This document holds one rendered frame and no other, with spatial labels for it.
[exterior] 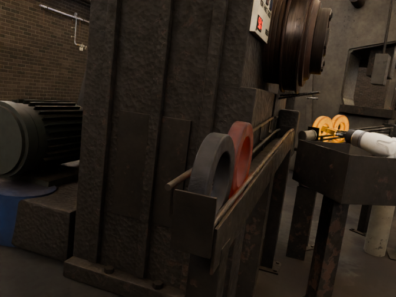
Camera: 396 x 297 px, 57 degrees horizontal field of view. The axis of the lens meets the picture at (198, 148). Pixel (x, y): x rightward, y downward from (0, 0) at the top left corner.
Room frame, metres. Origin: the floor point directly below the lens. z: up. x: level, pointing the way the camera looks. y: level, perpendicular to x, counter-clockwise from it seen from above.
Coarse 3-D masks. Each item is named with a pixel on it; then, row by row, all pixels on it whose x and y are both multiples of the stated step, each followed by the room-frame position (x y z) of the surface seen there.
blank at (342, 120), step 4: (336, 116) 2.16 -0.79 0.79; (340, 116) 2.15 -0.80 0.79; (344, 116) 2.17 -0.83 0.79; (332, 120) 2.15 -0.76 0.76; (336, 120) 2.13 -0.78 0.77; (340, 120) 2.15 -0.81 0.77; (344, 120) 2.18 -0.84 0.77; (336, 124) 2.13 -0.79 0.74; (340, 124) 2.20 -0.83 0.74; (344, 124) 2.18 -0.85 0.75; (348, 124) 2.20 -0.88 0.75; (336, 128) 2.14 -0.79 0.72; (340, 128) 2.21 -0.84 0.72; (344, 128) 2.19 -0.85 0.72; (348, 128) 2.21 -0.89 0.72; (332, 136) 2.14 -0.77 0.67; (336, 136) 2.15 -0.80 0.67; (336, 140) 2.15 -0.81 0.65; (340, 140) 2.17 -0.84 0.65
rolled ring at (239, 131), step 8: (232, 128) 0.80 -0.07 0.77; (240, 128) 0.80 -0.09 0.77; (248, 128) 0.84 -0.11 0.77; (232, 136) 0.78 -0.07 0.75; (240, 136) 0.78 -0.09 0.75; (248, 136) 0.85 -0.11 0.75; (240, 144) 0.78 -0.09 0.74; (248, 144) 0.89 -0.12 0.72; (240, 152) 0.91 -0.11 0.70; (248, 152) 0.90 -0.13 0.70; (240, 160) 0.91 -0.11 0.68; (248, 160) 0.90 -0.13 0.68; (240, 168) 0.90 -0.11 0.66; (248, 168) 0.90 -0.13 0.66; (240, 176) 0.88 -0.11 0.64; (232, 184) 0.76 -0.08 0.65; (240, 184) 0.86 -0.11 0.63; (232, 192) 0.78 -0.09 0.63
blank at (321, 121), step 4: (324, 116) 2.08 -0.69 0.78; (316, 120) 2.06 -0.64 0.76; (320, 120) 2.04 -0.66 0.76; (324, 120) 2.06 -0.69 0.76; (328, 120) 2.08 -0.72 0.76; (316, 124) 2.04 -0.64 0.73; (320, 124) 2.04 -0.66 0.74; (324, 124) 2.07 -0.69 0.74; (328, 124) 2.09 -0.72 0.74; (332, 124) 2.11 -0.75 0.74; (320, 128) 2.05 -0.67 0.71; (320, 132) 2.05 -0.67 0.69; (324, 132) 2.11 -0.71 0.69
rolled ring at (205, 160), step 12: (204, 144) 0.62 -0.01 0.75; (216, 144) 0.62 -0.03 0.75; (228, 144) 0.68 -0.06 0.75; (204, 156) 0.60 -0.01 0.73; (216, 156) 0.61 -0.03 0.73; (228, 156) 0.70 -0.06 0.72; (192, 168) 0.60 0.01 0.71; (204, 168) 0.59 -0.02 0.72; (216, 168) 0.73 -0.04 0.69; (228, 168) 0.72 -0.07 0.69; (192, 180) 0.59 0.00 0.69; (204, 180) 0.58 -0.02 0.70; (216, 180) 0.73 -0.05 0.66; (228, 180) 0.72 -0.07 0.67; (204, 192) 0.58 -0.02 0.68; (216, 192) 0.72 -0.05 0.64; (228, 192) 0.73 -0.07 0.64
